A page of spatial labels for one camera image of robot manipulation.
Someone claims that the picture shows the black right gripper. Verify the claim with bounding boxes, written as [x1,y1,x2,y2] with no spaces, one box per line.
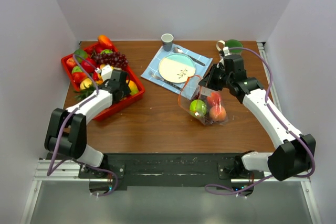
[199,63,233,91]

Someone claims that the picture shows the red apple at tray left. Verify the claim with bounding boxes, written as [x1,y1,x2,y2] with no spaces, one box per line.
[66,57,77,70]

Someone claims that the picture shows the red strawberry fruit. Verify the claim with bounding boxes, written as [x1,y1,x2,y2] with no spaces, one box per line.
[72,72,87,84]

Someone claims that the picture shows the green lime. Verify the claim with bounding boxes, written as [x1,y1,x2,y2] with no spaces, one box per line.
[73,48,89,63]

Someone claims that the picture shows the red yellow apple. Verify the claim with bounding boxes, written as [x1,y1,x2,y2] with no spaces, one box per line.
[206,91,221,108]

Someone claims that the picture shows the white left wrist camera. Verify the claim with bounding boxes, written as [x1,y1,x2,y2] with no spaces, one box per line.
[95,65,113,81]

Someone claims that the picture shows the clear zip bag orange zipper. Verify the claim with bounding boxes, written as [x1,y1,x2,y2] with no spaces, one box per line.
[178,75,228,126]

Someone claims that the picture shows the blue checked cloth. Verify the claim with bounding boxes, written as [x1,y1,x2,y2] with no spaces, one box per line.
[141,44,213,93]

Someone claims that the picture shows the metal fork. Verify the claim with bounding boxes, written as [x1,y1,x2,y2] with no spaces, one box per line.
[149,71,181,90]

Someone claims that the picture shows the small pineapple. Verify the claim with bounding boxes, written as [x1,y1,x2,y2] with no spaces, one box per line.
[74,89,93,101]

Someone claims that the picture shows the dark red grape bunch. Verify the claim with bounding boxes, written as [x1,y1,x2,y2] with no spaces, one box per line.
[91,52,129,69]

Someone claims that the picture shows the orange peach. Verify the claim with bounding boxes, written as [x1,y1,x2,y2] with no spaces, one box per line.
[209,105,227,122]

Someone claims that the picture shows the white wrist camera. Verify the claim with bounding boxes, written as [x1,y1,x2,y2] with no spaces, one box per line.
[95,65,113,81]
[222,47,231,56]

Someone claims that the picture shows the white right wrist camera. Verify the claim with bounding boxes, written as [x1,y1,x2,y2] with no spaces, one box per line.
[222,47,231,56]

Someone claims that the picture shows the floral mug green inside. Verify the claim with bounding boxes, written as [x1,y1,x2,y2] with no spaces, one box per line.
[216,39,243,57]

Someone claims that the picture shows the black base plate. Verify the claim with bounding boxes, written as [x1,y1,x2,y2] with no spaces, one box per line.
[78,152,265,191]

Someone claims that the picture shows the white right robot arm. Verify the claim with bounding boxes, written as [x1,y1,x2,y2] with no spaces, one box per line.
[199,55,316,181]

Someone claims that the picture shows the metal spoon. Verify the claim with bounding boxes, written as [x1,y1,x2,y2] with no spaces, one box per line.
[173,47,205,67]

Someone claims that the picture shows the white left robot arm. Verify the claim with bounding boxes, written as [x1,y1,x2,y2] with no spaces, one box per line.
[44,70,131,178]

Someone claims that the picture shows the red pomegranate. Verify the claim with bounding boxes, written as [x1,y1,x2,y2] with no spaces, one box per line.
[94,45,104,54]

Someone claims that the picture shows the orange yellow mango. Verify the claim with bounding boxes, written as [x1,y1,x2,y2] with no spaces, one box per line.
[128,80,139,96]

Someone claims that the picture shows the grey paper cup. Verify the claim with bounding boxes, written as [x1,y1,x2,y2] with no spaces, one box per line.
[161,33,174,51]

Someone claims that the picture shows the green apple at tray back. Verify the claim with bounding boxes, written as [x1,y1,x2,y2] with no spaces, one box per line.
[100,49,114,54]

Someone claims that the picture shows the green custard apple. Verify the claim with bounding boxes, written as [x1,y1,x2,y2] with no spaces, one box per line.
[71,66,82,74]

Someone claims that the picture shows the cream and teal plate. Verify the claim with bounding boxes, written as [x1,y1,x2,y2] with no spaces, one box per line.
[158,53,196,83]

